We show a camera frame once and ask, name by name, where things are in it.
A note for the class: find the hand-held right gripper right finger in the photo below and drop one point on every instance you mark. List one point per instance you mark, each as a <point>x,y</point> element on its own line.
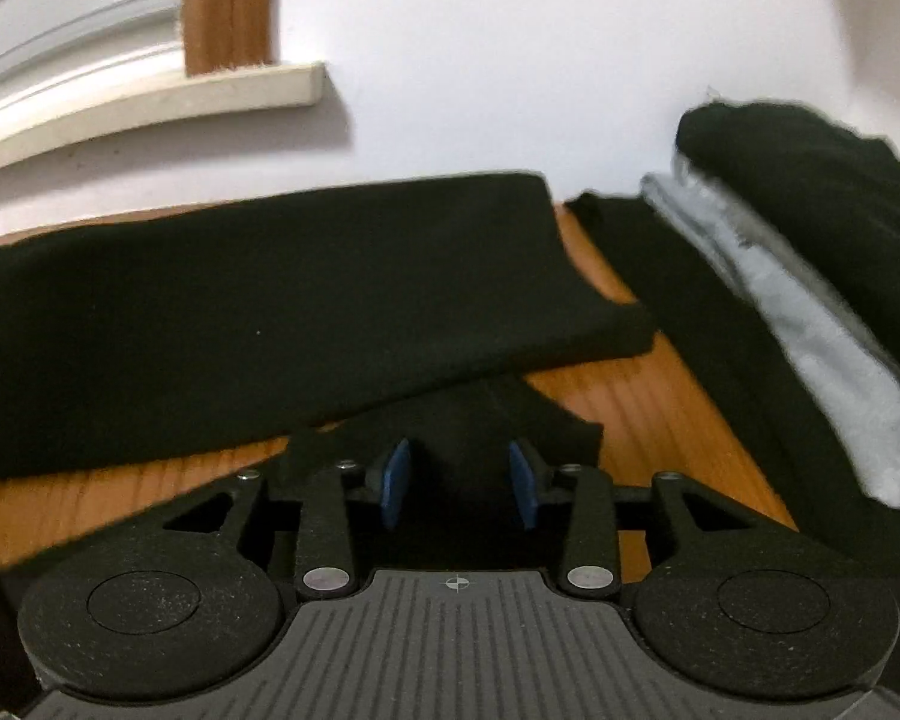
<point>523,484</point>

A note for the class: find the black garment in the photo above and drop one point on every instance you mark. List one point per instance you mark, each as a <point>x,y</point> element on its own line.
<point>795,180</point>
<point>682,300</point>
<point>270,292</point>

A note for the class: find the wooden window frame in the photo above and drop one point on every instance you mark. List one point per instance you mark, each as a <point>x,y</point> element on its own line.
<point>225,7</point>

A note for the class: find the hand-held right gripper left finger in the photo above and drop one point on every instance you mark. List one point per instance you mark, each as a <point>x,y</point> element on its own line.
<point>396,484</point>

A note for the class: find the folded black garment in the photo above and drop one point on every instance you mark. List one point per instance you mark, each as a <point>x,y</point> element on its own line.
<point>795,180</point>
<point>682,300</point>

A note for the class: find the beige window sill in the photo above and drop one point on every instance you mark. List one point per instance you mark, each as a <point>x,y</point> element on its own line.
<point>157,109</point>

